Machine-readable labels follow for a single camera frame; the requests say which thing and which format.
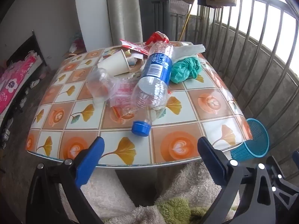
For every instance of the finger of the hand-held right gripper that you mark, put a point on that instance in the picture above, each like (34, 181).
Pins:
(285, 191)

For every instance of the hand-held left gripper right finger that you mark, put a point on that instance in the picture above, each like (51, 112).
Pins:
(210, 161)

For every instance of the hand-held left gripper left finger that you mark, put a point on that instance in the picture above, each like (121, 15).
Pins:
(91, 161)

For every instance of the blue mesh wastebasket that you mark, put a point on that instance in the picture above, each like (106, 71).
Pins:
(254, 140)

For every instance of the clear pink printed wrapper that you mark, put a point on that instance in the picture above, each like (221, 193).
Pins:
(121, 91)

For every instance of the clear plastic bottle blue label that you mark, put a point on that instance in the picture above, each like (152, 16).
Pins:
(154, 63)

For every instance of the table with patterned tablecloth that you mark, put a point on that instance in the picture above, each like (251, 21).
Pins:
(70, 112)

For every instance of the thin orange yellow wrapper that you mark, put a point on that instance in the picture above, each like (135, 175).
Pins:
(116, 113)

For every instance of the crumpled clear plastic cup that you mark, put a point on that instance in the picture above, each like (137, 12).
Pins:
(100, 81)

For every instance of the crumpled green plastic bag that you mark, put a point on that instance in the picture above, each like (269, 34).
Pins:
(184, 68)

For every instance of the white slipper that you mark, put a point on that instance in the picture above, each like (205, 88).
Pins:
(35, 83)

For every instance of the pink slipper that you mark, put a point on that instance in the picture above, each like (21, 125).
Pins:
(42, 75)

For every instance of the white paper cup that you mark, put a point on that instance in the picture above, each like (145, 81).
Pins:
(114, 61)

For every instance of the pink floral blanket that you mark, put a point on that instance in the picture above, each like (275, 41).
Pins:
(14, 81)

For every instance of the white tissue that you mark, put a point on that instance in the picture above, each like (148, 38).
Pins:
(189, 50)

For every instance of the pink white cloth pile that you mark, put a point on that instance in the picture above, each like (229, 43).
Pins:
(77, 43)

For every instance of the red white snack bag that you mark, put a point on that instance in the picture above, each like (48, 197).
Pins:
(140, 47)

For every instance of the black bed headboard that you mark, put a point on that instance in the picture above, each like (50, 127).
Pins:
(25, 44)

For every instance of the grey curtain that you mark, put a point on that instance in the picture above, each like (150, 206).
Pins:
(123, 11)

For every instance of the dark grey cabinet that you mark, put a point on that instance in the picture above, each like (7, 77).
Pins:
(151, 16)

